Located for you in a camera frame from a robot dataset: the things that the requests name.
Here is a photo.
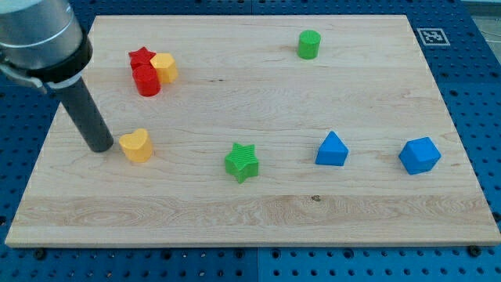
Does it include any yellow hexagon block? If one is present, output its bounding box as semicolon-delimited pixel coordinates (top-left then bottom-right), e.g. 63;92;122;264
150;52;178;84

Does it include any red star block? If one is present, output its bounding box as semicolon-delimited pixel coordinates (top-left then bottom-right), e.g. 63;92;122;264
128;46;156;70

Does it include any blue triangle block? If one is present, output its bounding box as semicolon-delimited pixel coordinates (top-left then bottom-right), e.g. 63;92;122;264
315;131;349;166

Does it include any green star block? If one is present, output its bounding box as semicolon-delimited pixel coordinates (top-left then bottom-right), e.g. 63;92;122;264
225;143;259;183

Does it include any blue cube block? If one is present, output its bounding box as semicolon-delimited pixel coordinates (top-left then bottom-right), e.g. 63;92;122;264
398;136;442;175

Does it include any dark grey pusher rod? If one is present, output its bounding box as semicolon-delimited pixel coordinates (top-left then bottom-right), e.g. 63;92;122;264
56;78;114;153

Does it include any red cylinder block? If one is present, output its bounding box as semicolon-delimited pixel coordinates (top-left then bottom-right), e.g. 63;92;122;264
132;65;160;97

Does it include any white fiducial marker tag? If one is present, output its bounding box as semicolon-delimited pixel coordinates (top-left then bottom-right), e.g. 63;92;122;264
417;27;450;46

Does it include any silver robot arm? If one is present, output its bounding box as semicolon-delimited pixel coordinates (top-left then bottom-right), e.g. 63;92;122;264
1;0;114;152

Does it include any yellow heart block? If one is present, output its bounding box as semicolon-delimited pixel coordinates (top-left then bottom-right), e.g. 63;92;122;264
119;128;153;163

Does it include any green cylinder block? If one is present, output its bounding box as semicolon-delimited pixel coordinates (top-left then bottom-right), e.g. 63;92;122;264
297;30;321;60

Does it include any wooden board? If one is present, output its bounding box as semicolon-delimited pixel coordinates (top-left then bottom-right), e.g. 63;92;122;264
5;15;500;248

